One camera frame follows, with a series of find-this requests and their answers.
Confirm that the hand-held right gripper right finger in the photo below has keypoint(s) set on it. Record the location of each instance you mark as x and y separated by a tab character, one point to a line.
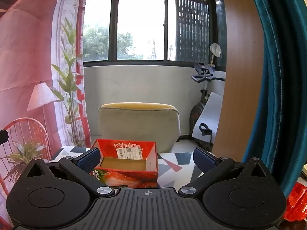
203	158

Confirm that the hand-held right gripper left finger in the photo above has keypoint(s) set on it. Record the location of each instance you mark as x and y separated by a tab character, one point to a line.
89	160

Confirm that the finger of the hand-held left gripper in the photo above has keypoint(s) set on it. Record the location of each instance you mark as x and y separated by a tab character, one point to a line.
3	136

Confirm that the red strawberry print cardboard box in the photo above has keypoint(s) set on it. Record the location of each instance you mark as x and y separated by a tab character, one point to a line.
129	148

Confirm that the white board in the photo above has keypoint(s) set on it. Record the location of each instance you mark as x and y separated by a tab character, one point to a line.
212	110

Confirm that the beige cushioned chair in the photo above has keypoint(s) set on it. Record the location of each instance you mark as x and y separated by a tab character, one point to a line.
139	124

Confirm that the exercise bike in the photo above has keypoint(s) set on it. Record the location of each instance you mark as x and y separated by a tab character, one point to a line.
203	76

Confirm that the brown wooden panel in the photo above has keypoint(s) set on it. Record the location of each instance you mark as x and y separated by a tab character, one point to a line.
239	76

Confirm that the red plastic bag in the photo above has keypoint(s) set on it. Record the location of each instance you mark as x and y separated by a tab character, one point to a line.
297	203

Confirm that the teal curtain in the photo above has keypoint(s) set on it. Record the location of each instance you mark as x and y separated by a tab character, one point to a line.
283	76

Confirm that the dark framed window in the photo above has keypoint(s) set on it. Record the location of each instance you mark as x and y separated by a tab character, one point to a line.
141	28

